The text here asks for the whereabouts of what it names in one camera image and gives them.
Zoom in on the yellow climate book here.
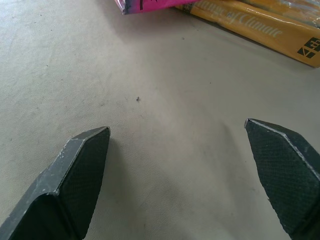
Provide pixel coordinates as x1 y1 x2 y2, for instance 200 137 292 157
174 0 320 69

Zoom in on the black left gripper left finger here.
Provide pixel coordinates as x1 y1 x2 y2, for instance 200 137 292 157
0 126 111 240

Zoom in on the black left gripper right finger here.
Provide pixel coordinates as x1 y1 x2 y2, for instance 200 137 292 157
243 118 320 236

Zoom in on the pink book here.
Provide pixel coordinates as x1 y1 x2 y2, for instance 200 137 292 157
113 0 204 16

